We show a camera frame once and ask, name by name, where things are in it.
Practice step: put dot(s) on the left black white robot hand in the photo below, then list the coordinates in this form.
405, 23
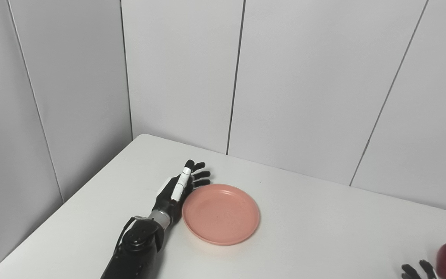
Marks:
176, 190

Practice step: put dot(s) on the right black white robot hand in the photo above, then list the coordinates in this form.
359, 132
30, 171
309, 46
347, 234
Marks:
416, 271

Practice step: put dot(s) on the pink round plate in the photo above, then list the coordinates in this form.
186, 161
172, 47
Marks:
221, 214

